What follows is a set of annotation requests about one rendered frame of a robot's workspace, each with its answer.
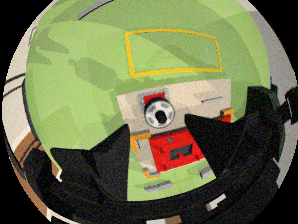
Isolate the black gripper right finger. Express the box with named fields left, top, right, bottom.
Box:
left=184, top=109, right=259, bottom=179

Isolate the yellow rectangular outline on table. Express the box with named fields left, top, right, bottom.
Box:
left=124, top=28, right=222, bottom=77

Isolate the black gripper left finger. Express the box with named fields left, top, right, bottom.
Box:
left=49, top=124, right=130, bottom=201

